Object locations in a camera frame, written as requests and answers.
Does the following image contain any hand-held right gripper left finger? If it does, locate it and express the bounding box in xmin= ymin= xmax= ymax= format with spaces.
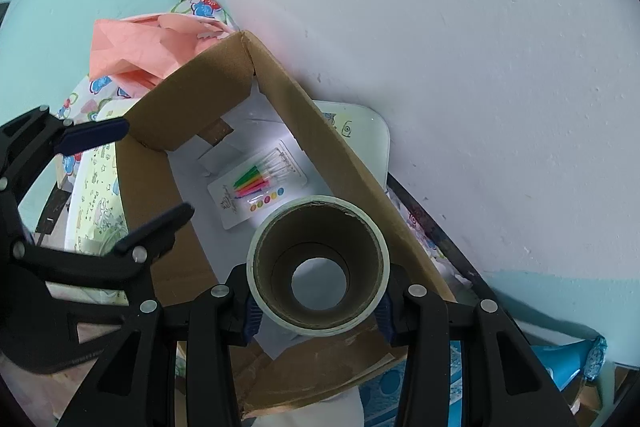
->
xmin=57 ymin=263 xmax=263 ymax=427

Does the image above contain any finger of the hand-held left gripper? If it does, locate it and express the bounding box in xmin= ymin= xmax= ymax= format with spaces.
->
xmin=0 ymin=106 xmax=131 ymax=254
xmin=0 ymin=203 xmax=196 ymax=375

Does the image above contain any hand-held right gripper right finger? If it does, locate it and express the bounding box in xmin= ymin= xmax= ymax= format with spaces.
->
xmin=376 ymin=262 xmax=578 ymax=427

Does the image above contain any clear tape roll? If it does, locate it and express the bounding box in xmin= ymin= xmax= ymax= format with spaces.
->
xmin=246 ymin=195 xmax=391 ymax=334

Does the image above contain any brown cardboard box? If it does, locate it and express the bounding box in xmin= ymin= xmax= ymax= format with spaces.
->
xmin=114 ymin=30 xmax=457 ymax=418

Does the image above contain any white paper sheet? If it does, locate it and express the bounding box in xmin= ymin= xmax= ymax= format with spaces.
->
xmin=165 ymin=79 xmax=321 ymax=358

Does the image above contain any yellow cartoon print bag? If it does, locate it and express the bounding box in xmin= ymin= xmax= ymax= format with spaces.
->
xmin=47 ymin=99 xmax=136 ymax=308

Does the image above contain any colourful candle pack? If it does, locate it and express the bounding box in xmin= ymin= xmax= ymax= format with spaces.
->
xmin=207 ymin=141 xmax=309 ymax=230

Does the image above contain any pink crumpled paper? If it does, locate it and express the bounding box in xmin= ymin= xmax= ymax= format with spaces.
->
xmin=89 ymin=13 xmax=236 ymax=98

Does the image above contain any floral printed cloth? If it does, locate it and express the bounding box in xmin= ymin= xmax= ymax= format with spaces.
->
xmin=55 ymin=0 xmax=463 ymax=427

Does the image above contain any white square board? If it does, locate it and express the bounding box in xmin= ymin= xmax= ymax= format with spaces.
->
xmin=312 ymin=99 xmax=392 ymax=188

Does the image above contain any blue patterned packet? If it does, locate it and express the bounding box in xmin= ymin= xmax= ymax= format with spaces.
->
xmin=530 ymin=334 xmax=608 ymax=390

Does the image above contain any dark metal frame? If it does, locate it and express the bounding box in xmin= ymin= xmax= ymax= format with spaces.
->
xmin=385 ymin=172 xmax=506 ymax=308

